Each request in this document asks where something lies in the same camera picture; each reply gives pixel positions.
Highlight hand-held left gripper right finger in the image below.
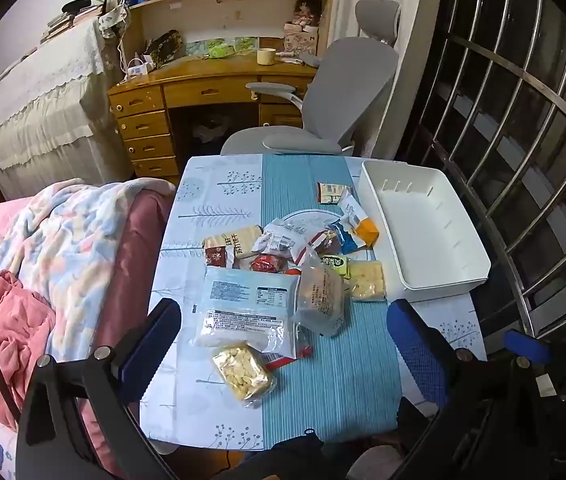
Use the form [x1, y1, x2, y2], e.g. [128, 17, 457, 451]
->
[387, 299, 551, 480]

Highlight clear bread bag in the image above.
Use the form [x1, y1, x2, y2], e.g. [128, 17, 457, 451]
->
[293, 247, 348, 338]

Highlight printed blue white tablecloth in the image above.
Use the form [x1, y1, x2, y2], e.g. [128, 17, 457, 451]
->
[139, 154, 488, 456]

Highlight blue snack packet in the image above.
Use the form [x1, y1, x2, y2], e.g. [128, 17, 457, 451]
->
[325, 220, 368, 256]

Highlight wooden bookshelf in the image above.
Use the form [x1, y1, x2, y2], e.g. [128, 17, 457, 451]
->
[113, 0, 336, 58]

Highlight small red snack packet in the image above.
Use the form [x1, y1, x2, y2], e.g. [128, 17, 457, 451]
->
[248, 254, 288, 274]

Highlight red brown snack packet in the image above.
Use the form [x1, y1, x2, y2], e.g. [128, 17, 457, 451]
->
[308, 230, 346, 257]

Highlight small cardboard box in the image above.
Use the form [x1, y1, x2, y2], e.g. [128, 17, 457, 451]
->
[283, 22, 320, 57]

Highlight wooden desk with drawers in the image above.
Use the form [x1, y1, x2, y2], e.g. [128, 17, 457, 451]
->
[108, 52, 324, 178]

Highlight white charger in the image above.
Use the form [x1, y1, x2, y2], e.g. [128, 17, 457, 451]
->
[125, 57, 156, 79]

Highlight white orange snack packet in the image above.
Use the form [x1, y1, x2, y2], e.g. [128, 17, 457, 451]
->
[337, 190, 380, 247]

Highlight yellow cracker packet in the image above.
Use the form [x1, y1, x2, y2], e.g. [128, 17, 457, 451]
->
[345, 260, 388, 302]

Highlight white plastic bin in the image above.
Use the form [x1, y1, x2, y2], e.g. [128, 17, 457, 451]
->
[360, 160, 492, 304]

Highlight red white snack box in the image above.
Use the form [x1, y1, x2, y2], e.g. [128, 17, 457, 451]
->
[263, 342, 314, 372]

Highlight green snack packet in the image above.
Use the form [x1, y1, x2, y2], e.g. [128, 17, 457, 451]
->
[320, 254, 352, 279]

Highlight camouflage bag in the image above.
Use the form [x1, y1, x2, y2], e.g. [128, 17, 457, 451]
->
[143, 30, 184, 68]

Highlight green printed packets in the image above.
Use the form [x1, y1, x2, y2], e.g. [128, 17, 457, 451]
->
[185, 36, 260, 59]

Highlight metal window grille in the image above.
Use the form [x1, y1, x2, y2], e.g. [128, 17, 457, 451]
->
[395, 0, 566, 341]

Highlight cream brown snack packet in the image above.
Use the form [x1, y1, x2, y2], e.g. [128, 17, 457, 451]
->
[317, 181, 354, 205]

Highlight crumpled white plastic bag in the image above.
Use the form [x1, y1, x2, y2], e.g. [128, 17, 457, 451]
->
[192, 112, 234, 145]

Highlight long beige snack packet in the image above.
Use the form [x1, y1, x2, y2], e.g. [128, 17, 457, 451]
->
[202, 225, 264, 261]

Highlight dark brown snack packet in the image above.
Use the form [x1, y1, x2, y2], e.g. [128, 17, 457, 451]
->
[204, 246, 236, 268]

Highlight floral fabric bag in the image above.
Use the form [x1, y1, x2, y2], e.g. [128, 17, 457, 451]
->
[98, 4, 131, 39]

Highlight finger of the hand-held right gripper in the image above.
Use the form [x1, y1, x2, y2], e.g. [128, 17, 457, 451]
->
[504, 330, 554, 367]

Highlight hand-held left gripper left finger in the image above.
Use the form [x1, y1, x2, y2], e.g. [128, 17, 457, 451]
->
[15, 297, 182, 480]

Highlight grey office chair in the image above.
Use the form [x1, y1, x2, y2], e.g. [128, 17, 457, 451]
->
[220, 0, 401, 157]

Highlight brown haired doll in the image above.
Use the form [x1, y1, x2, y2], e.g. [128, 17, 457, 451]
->
[290, 0, 322, 28]

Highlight clear yellow biscuit packet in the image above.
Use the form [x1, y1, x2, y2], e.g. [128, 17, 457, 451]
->
[211, 342, 278, 408]

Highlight stack of books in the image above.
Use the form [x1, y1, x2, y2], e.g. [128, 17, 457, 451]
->
[38, 0, 106, 45]

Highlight large white blue bag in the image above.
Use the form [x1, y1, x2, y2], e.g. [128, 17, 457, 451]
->
[190, 266, 304, 358]

